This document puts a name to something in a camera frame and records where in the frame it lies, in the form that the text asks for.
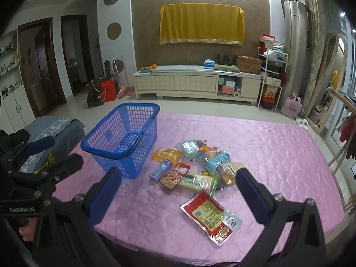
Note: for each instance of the arched floor mirror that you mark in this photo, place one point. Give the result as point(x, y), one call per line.
point(328, 83)

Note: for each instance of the green white snack packet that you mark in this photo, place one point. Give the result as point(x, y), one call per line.
point(196, 182)

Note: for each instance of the wooden chair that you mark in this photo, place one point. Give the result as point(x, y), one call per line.
point(340, 158)

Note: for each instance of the wall shelf with ornaments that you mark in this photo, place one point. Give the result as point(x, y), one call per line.
point(9, 64)

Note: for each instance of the pink quilted tablecloth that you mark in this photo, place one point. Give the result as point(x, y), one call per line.
point(278, 158)

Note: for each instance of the blue tissue box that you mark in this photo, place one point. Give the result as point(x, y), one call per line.
point(209, 64)

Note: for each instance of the cream television cabinet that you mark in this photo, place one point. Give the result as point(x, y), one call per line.
point(189, 84)

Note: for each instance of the white slippers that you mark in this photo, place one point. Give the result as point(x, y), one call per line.
point(302, 123)

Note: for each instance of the broom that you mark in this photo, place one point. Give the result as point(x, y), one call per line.
point(125, 91)

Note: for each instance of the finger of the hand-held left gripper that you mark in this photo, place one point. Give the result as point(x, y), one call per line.
point(66, 164)
point(41, 144)

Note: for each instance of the tan bread packet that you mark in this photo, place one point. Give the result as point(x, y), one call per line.
point(229, 176)

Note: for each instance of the dark cloth yellow print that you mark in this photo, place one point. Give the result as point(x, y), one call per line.
point(48, 161)

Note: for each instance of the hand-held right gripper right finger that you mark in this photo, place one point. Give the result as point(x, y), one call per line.
point(253, 193)

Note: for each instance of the light blue snack packet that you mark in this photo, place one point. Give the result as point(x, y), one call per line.
point(215, 162)

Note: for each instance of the brown cardboard box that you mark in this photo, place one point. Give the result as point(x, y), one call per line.
point(249, 64)

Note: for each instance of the standing air conditioner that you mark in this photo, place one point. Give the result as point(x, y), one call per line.
point(296, 47)

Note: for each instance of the pink bag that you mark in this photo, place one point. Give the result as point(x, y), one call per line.
point(291, 107)

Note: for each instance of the small red snack packet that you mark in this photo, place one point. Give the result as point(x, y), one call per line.
point(173, 176)

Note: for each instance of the person's left hand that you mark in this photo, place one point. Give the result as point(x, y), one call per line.
point(26, 230)

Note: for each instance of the green cushion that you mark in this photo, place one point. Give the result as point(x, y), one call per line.
point(226, 67)

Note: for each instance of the yellow snack packet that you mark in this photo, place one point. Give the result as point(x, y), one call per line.
point(167, 154)

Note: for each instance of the small round brown disc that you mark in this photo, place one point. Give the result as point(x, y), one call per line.
point(120, 65)

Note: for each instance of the round brown wall plate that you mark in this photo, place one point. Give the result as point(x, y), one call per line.
point(114, 30)

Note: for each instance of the red bag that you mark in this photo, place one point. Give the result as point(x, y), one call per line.
point(109, 90)

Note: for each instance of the plate of oranges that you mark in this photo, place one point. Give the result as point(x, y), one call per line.
point(148, 68)

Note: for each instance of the patterned curtain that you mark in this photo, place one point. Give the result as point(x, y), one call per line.
point(313, 47)

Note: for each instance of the dark bottles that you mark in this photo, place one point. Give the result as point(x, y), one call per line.
point(224, 59)

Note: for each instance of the white cupboard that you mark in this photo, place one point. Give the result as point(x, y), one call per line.
point(16, 108)

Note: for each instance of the grey covered chair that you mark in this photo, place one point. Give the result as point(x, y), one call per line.
point(64, 133)

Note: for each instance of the orange box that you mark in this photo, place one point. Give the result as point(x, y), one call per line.
point(228, 89)

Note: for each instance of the orange snack bar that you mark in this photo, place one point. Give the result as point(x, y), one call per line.
point(207, 146)

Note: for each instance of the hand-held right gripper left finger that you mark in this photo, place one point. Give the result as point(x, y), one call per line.
point(107, 192)

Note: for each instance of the dark wooden door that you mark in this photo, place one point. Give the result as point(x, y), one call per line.
point(76, 55)
point(41, 66)

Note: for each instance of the yellow cloth cover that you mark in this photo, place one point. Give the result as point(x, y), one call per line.
point(201, 23)

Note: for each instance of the large red snack packet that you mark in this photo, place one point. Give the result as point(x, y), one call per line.
point(208, 214)

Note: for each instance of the black bag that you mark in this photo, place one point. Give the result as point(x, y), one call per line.
point(94, 94)

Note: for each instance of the white storage rack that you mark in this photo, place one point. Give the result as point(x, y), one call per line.
point(274, 69)

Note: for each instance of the blue plastic basket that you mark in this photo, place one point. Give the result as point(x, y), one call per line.
point(148, 144)

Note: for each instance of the pale blue box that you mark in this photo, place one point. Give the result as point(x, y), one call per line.
point(230, 83)

